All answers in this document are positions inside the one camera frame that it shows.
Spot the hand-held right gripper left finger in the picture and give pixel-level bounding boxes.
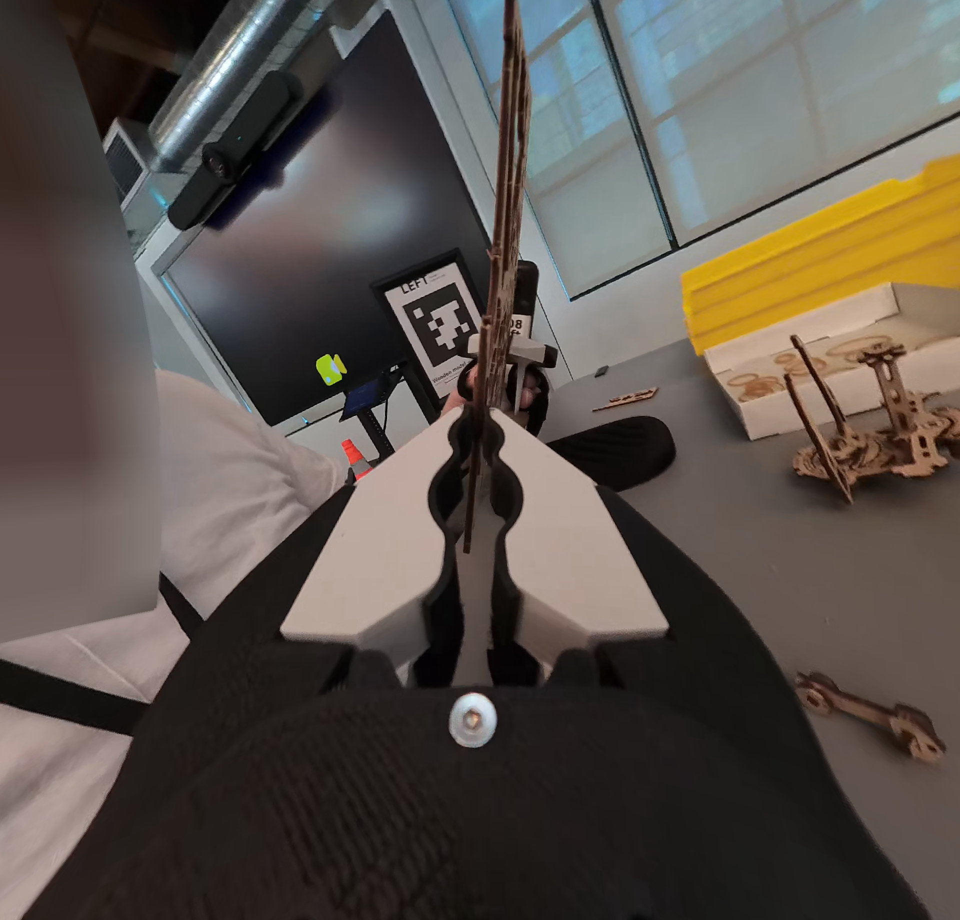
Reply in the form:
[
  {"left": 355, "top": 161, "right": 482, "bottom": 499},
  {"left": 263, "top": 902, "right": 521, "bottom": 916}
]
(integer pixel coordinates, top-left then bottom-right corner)
[{"left": 279, "top": 407, "right": 472, "bottom": 672}]

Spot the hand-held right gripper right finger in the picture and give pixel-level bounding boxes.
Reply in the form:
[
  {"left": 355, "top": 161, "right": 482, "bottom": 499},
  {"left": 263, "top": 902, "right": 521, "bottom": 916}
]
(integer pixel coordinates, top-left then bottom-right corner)
[{"left": 487, "top": 407, "right": 670, "bottom": 672}]

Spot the laser-cut wooden parts sheet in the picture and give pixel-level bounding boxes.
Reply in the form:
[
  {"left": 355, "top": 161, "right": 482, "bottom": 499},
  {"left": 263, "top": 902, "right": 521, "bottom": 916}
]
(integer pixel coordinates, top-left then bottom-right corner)
[{"left": 461, "top": 0, "right": 535, "bottom": 554}]

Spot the small wooden sheet fragment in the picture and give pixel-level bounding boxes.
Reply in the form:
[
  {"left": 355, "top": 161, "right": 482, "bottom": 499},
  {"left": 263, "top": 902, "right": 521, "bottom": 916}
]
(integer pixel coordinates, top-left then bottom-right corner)
[{"left": 591, "top": 386, "right": 660, "bottom": 413}]

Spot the partly built wooden model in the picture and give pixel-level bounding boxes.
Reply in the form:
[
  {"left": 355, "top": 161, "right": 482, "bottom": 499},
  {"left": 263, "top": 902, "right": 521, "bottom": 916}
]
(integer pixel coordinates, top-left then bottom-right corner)
[{"left": 783, "top": 333, "right": 960, "bottom": 505}]

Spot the framed marker sign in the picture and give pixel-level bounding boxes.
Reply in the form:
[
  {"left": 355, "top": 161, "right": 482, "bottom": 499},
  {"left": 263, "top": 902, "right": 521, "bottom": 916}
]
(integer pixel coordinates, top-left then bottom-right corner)
[{"left": 369, "top": 247, "right": 492, "bottom": 411}]

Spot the black mesh cushion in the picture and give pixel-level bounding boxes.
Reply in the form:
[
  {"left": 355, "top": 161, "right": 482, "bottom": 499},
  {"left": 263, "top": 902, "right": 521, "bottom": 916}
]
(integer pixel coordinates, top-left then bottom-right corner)
[{"left": 543, "top": 413, "right": 678, "bottom": 495}]

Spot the person's torso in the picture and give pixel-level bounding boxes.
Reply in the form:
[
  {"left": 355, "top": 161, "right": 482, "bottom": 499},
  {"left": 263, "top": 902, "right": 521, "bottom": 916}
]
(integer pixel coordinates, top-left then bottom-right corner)
[{"left": 0, "top": 368, "right": 357, "bottom": 920}]

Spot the large black screen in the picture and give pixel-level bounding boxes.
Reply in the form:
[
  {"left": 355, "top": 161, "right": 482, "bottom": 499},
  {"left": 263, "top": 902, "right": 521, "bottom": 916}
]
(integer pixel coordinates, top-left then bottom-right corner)
[{"left": 153, "top": 8, "right": 511, "bottom": 437}]

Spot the white cardboard box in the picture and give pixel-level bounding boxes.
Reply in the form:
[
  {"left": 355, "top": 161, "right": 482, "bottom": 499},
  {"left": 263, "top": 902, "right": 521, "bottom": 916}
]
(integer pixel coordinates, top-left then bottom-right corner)
[{"left": 703, "top": 281, "right": 960, "bottom": 443}]

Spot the yellow plastic bin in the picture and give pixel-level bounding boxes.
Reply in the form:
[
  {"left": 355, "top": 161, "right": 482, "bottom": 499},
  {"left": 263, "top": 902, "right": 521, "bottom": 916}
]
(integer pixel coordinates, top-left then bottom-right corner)
[{"left": 678, "top": 156, "right": 960, "bottom": 356}]

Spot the large window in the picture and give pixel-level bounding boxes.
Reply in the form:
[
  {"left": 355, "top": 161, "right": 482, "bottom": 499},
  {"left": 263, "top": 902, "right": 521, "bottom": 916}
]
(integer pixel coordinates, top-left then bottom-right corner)
[{"left": 435, "top": 0, "right": 960, "bottom": 299}]

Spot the black webcam bar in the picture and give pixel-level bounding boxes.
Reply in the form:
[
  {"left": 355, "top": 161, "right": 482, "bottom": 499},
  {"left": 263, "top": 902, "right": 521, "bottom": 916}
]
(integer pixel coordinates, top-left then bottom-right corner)
[{"left": 166, "top": 71, "right": 305, "bottom": 231}]

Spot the small wooden axle part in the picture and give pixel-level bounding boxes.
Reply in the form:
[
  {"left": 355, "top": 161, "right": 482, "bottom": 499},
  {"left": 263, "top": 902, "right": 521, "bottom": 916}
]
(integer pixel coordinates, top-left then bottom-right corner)
[{"left": 795, "top": 671, "right": 948, "bottom": 765}]

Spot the wooden ring parts sheet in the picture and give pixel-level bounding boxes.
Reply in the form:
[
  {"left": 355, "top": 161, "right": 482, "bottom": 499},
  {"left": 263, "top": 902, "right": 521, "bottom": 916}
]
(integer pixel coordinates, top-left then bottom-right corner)
[{"left": 722, "top": 337, "right": 835, "bottom": 405}]

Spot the silver ventilation duct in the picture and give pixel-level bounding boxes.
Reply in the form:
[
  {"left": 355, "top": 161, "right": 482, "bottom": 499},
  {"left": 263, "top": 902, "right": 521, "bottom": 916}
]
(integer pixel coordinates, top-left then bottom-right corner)
[{"left": 146, "top": 0, "right": 354, "bottom": 179}]

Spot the white wall unit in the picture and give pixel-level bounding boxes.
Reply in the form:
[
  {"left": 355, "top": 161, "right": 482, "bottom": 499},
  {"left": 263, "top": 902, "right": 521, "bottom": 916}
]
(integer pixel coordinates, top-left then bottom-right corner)
[{"left": 101, "top": 117, "right": 153, "bottom": 210}]

